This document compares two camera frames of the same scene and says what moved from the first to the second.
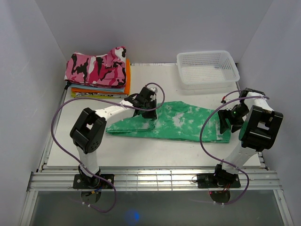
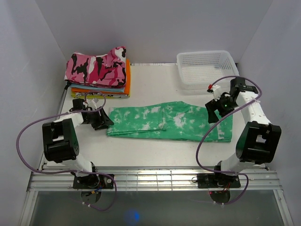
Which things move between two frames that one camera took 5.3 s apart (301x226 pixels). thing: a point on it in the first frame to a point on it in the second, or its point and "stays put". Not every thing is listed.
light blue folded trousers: x=118 y=89 stays put
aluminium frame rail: x=60 y=178 stays put
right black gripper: x=223 y=114 to x=212 y=106
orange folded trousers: x=127 y=86 stays put
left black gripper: x=152 y=116 to x=102 y=120
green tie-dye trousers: x=178 y=119 stays put
